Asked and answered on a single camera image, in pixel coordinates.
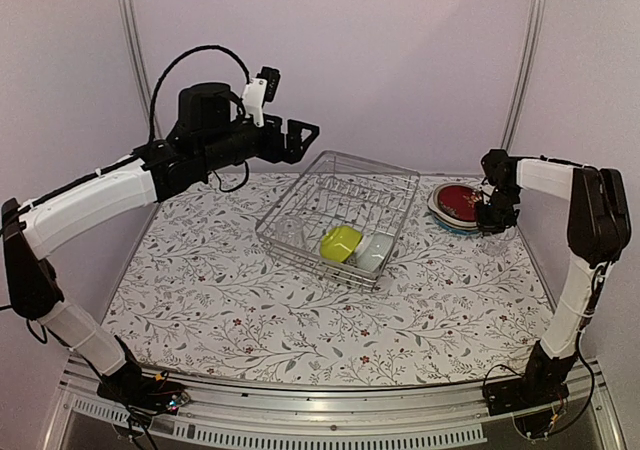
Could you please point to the yellow green bowl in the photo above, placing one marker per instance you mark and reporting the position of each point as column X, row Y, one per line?
column 339, row 243

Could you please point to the aluminium frame post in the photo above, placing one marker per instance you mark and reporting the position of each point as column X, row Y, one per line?
column 532, row 36
column 136, row 57

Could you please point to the right aluminium frame post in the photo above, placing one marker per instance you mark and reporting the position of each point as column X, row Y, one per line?
column 532, row 36

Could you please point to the dark red black plate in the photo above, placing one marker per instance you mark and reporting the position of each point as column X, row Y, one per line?
column 458, row 200

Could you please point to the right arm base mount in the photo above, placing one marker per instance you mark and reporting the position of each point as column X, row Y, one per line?
column 525, row 395

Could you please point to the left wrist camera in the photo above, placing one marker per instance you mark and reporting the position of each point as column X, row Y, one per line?
column 261, row 89

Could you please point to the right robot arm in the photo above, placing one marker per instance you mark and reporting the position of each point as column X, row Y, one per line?
column 598, row 230

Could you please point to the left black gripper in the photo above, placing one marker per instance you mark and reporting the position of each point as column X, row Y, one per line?
column 293, row 150

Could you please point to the blue polka dot plate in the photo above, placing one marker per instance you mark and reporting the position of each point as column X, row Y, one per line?
column 453, row 228

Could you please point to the clear glass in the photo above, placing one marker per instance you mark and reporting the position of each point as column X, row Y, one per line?
column 496, row 245
column 289, row 230

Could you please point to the floral table mat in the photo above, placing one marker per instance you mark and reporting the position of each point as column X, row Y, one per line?
column 202, row 294

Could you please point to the clear glass front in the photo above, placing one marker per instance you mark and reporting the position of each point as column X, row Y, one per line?
column 289, row 230

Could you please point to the wire dish rack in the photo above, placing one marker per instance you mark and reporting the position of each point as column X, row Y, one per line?
column 341, row 189

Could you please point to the pale green flower plate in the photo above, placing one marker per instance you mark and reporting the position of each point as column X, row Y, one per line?
column 433, row 207

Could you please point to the white grey patterned bowl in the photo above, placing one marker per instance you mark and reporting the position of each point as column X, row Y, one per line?
column 372, row 251

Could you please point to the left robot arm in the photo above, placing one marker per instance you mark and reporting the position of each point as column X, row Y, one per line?
column 215, row 128

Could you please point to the aluminium front rail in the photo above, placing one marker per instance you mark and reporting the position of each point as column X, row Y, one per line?
column 227, row 413

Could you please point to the white ribbed plate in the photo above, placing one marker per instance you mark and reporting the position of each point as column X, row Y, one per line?
column 454, row 204

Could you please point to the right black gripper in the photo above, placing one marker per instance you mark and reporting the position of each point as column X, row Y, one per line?
column 486, row 225

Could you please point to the left aluminium frame post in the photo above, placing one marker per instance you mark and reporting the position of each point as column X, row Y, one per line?
column 136, row 57

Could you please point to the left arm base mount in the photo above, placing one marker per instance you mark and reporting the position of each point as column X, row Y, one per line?
column 152, row 395

